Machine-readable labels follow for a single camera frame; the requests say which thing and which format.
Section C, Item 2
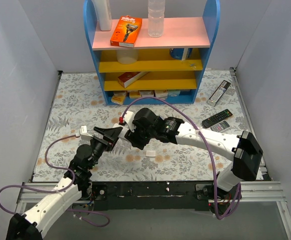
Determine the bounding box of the white grey AC remote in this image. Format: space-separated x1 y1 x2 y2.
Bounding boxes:
210 120 230 133

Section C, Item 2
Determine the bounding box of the blue and yellow shelf unit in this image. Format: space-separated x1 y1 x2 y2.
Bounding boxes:
83 0 221 105

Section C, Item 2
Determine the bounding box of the cream sponge pack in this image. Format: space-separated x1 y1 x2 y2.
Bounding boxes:
154 90 169 100

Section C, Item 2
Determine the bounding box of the white remote control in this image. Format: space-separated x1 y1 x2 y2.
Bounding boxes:
111 122 131 142

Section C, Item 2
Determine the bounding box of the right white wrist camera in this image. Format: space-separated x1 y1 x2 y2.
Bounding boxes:
119 110 136 132

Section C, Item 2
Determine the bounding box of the yellow sponge pack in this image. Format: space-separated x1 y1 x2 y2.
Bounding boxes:
111 91 128 105

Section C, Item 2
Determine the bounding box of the clear plastic bottle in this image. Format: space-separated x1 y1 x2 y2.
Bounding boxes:
148 0 166 38

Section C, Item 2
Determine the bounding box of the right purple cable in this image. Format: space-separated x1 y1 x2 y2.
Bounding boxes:
124 96 243 220

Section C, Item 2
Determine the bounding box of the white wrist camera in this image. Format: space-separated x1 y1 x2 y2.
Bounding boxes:
75 125 93 141
119 110 136 132

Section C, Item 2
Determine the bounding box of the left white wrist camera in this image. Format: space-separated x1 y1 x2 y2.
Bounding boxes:
75 125 93 141

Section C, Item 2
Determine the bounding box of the white battery cover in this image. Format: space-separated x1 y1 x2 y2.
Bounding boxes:
145 150 156 158

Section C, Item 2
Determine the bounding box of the orange razor box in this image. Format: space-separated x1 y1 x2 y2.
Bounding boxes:
110 15 143 48

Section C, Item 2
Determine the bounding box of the black silver toothpaste box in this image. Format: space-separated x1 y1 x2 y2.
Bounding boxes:
207 80 231 107

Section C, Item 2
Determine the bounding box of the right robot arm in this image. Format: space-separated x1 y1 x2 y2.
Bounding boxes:
119 108 263 199

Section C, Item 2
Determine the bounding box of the white bottle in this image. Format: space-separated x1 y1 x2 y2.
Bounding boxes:
94 0 112 31

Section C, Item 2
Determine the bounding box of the metal corner rail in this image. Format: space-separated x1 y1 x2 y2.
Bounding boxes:
229 67 238 84

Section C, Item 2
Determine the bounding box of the white sponge pack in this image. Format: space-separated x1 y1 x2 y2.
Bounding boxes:
139 90 155 98

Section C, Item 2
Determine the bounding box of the green sponge pack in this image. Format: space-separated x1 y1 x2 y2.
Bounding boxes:
168 89 181 97

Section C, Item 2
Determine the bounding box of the black base bar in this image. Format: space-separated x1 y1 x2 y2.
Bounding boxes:
81 180 215 212

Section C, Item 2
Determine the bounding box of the red and silver long box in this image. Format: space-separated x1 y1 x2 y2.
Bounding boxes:
117 71 148 88

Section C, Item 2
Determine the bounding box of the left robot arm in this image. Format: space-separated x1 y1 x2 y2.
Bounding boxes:
6 126 127 240

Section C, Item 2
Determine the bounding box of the white translucent cup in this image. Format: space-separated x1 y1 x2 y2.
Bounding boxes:
116 49 139 65

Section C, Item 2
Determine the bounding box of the black TV remote control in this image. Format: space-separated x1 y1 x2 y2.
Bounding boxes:
202 109 233 128

